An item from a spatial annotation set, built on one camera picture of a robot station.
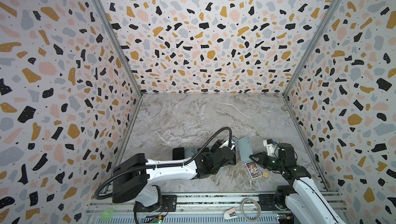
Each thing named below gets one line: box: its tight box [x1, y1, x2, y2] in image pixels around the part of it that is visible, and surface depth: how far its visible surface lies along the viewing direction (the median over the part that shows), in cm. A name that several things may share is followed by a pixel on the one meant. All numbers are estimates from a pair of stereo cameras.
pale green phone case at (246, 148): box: [238, 136, 254, 163], surface depth 89 cm
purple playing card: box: [244, 161, 263, 180], surface depth 85 cm
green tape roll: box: [101, 208, 114, 222], surface depth 72 cm
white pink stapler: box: [223, 207, 239, 220], surface depth 71 cm
